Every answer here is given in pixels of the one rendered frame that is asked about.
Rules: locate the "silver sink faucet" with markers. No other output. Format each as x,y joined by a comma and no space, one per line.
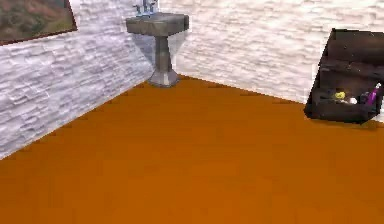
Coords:
145,8

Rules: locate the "small yellow object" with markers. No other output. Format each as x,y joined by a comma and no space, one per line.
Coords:
339,95

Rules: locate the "small white object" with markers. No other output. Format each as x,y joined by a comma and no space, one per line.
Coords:
352,100

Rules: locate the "dark brown shelf unit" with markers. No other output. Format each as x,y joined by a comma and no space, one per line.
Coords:
350,66

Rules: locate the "purple bottle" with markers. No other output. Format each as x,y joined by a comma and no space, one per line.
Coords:
373,95

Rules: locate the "framed landscape picture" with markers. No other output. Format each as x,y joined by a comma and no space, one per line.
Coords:
31,16

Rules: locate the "grey pedestal sink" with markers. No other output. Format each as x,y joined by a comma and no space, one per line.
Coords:
163,40

